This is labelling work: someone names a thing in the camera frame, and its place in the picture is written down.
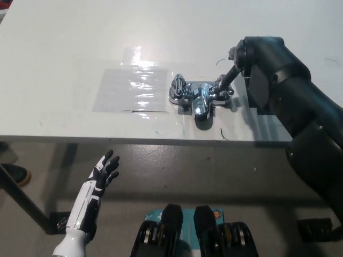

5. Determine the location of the black tape patch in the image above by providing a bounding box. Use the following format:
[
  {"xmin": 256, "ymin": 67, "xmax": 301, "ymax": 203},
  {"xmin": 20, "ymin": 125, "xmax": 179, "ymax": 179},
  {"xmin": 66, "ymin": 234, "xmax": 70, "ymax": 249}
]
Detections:
[{"xmin": 245, "ymin": 77, "xmax": 281, "ymax": 116}]

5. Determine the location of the black shoe tan sole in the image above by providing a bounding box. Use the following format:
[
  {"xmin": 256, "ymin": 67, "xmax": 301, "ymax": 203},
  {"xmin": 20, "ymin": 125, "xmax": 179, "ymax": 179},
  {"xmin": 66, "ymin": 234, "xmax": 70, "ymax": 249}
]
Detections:
[{"xmin": 0, "ymin": 163, "xmax": 32, "ymax": 187}]

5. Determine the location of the black table leg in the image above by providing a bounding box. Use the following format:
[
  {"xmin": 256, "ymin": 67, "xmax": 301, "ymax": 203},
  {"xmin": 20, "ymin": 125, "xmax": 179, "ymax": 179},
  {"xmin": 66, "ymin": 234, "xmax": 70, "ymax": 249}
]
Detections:
[{"xmin": 0, "ymin": 163, "xmax": 54, "ymax": 235}]

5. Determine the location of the clear plastic sheet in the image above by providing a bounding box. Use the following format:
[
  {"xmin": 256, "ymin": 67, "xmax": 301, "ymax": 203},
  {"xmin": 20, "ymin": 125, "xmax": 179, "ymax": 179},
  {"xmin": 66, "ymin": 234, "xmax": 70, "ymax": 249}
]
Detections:
[{"xmin": 92, "ymin": 68, "xmax": 169, "ymax": 113}]

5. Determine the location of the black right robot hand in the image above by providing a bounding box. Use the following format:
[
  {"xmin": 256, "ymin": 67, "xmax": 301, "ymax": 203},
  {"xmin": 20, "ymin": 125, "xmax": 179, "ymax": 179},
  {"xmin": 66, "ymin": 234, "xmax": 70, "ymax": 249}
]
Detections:
[{"xmin": 215, "ymin": 36, "xmax": 311, "ymax": 115}]

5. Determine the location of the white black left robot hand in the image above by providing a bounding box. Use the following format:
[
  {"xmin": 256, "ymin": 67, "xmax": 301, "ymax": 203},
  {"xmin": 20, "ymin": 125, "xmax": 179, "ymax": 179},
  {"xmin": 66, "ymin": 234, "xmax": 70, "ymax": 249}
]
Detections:
[{"xmin": 65, "ymin": 149, "xmax": 121, "ymax": 237}]

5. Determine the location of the chrome two-handle faucet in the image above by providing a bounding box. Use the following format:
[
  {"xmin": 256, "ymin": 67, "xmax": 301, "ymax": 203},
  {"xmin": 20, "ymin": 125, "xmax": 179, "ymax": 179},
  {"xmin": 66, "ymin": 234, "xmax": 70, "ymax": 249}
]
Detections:
[{"xmin": 167, "ymin": 72, "xmax": 235, "ymax": 123}]

